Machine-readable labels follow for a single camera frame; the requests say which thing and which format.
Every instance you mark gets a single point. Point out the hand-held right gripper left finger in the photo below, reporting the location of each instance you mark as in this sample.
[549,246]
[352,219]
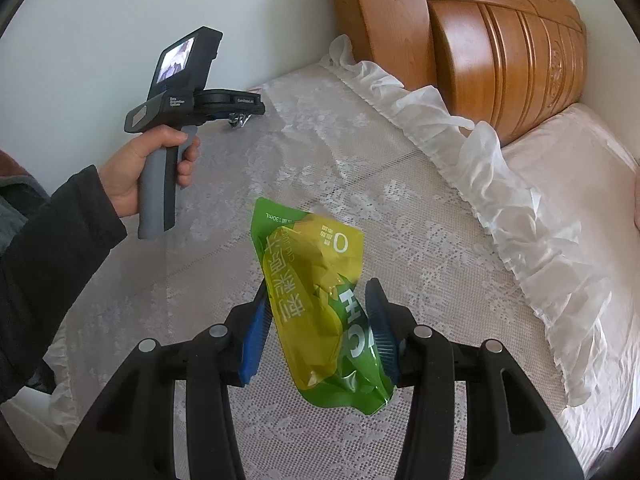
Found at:
[252,342]

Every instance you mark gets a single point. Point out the person's left hand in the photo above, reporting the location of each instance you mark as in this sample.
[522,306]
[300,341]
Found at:
[132,165]

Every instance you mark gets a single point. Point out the person's left forearm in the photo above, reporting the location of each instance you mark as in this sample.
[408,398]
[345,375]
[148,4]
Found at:
[55,270]

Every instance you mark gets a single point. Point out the green yellow drink pouch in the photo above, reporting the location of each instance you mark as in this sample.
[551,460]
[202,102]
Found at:
[310,270]

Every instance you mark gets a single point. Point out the wooden headboard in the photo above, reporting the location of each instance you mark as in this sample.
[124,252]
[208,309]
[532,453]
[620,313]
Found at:
[475,45]

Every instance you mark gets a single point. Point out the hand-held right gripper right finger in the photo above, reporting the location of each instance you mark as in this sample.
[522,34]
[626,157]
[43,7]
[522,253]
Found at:
[382,332]

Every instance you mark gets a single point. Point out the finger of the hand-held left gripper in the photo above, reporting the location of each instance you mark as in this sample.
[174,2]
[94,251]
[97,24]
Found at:
[222,115]
[247,102]

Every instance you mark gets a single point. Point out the white lace blanket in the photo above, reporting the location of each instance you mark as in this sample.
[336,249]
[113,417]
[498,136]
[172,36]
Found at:
[400,210]

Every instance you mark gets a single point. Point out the small foil wrapper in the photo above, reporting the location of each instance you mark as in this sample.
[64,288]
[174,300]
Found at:
[238,121]

